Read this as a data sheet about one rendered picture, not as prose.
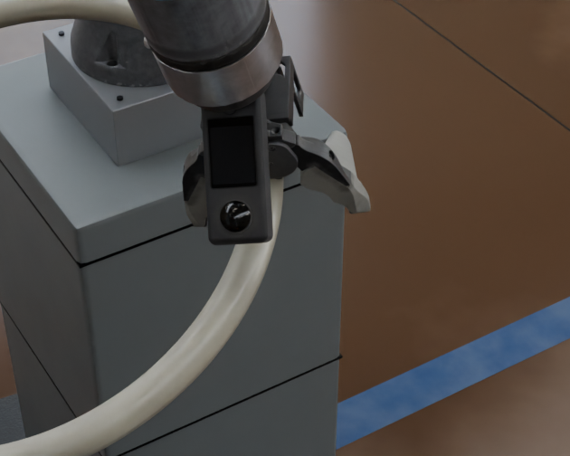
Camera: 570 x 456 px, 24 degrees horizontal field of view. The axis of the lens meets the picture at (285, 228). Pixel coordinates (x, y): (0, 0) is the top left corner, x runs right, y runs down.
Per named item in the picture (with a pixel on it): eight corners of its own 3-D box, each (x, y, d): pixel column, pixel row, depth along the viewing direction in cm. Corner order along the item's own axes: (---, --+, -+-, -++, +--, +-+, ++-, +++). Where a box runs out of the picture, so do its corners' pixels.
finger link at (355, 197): (392, 148, 112) (312, 103, 107) (393, 208, 109) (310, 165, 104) (366, 164, 114) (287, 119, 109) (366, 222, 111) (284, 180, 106)
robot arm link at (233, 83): (268, 65, 90) (133, 80, 92) (283, 107, 94) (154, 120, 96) (272, -34, 95) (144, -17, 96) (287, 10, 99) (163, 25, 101)
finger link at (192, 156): (222, 193, 111) (261, 139, 104) (221, 211, 110) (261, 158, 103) (169, 179, 109) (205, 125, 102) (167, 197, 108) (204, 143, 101)
